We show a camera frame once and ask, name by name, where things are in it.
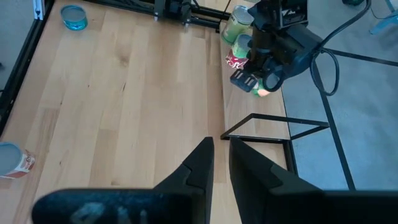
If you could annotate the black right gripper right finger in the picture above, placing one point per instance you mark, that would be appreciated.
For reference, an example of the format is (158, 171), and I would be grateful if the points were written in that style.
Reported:
(295, 208)

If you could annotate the short teal can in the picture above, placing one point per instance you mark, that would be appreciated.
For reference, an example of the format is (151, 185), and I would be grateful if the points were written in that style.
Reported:
(74, 21)

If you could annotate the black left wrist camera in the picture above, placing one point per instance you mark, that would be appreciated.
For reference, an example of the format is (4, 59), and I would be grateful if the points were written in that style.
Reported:
(292, 14)

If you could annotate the black aluminium table frame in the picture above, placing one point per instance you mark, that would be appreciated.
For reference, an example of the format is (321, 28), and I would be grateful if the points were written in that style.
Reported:
(22, 62)

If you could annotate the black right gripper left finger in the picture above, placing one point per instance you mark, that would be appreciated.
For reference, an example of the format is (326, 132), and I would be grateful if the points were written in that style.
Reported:
(140, 208)

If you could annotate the green red swirl can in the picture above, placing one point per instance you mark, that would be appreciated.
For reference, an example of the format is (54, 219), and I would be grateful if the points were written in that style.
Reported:
(236, 62)

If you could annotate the silver aluminium bracket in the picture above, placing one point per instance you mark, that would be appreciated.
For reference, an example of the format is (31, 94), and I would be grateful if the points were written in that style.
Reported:
(38, 11)

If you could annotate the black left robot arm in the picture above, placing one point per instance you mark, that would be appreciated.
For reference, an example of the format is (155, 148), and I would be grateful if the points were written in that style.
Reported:
(306, 49)

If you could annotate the wooden shelf with black frame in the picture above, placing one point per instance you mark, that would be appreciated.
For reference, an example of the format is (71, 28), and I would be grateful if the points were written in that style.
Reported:
(248, 105)

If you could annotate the short green oranges can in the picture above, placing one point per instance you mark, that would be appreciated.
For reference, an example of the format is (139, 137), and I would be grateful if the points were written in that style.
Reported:
(262, 92)

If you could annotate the white red fruit print can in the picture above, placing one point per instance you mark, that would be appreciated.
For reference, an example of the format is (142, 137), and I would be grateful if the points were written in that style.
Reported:
(12, 158)

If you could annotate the pale blue chair base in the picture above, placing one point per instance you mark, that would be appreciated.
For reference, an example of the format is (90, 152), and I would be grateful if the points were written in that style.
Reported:
(384, 24)

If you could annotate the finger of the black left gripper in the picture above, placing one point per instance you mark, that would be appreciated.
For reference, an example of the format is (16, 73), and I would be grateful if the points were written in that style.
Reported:
(244, 80)
(265, 77)

